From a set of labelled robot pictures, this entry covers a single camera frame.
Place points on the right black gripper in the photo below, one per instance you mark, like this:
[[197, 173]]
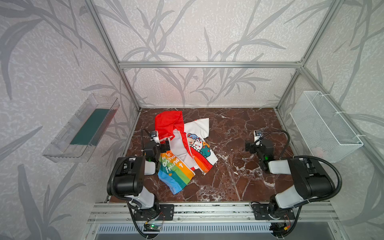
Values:
[[252, 146]]

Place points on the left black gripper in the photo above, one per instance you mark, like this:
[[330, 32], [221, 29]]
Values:
[[163, 145]]

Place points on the colourful rainbow kids jacket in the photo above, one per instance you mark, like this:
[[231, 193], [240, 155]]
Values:
[[188, 149]]

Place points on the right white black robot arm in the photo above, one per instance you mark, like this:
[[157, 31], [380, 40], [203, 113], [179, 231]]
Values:
[[314, 179]]

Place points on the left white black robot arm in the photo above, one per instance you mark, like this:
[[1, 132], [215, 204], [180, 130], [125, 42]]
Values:
[[126, 181]]

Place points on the pink object in basket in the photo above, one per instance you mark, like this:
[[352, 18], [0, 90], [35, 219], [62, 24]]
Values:
[[318, 152]]

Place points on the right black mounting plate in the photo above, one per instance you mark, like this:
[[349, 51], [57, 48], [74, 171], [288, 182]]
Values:
[[271, 212]]

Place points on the black mounting plate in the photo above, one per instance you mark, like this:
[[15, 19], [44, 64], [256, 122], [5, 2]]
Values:
[[271, 212], [156, 213]]

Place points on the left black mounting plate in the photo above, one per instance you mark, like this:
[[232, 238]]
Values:
[[156, 213]]

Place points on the left green circuit board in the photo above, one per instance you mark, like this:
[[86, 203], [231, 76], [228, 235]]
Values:
[[152, 227]]

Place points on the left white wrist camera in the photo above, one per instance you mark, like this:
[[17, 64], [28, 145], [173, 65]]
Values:
[[154, 137]]

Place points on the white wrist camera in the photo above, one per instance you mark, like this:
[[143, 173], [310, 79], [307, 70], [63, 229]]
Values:
[[257, 136], [154, 137]]

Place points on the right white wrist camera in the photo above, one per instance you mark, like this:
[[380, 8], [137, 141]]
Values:
[[257, 136]]

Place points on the white wire mesh basket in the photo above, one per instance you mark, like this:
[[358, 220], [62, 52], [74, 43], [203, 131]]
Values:
[[322, 125]]

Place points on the clear plastic wall tray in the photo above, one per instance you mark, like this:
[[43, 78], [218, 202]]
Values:
[[78, 139]]

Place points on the right circuit board with wires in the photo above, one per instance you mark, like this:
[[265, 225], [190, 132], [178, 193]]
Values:
[[279, 228]]

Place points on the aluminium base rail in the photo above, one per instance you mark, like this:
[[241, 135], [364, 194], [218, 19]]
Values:
[[211, 212]]

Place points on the aluminium frame of enclosure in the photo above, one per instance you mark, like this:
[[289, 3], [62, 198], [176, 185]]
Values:
[[299, 66]]

